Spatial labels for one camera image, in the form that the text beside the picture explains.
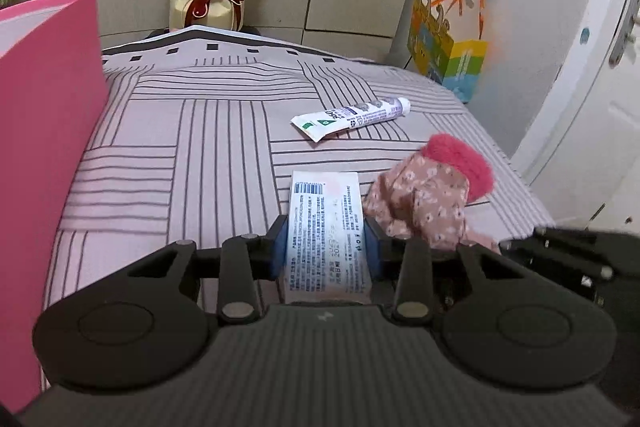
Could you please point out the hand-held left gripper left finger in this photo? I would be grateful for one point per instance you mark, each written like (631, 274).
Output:
(277, 252)

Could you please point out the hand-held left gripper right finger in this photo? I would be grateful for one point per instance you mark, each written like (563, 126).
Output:
(376, 252)

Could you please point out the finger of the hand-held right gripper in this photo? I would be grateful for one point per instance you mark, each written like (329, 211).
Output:
(575, 241)
(550, 257)

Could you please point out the white printed paper box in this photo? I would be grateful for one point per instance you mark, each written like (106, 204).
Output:
(325, 232)

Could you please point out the floral mitten with pink cuff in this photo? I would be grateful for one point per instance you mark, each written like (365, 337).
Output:
(425, 192)

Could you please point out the pink gift box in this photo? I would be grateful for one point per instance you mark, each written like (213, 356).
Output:
(45, 132)

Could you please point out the striped bed sheet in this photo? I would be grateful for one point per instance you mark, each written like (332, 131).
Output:
(200, 157)

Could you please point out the white door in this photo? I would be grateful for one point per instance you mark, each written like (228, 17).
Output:
(575, 107)

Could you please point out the white purple cream tube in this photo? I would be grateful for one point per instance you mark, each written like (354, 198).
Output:
(350, 117)

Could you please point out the blue round sticker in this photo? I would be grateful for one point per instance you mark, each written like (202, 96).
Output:
(584, 35)

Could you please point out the colourful paper gift bag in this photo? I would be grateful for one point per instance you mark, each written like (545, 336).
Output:
(450, 57)

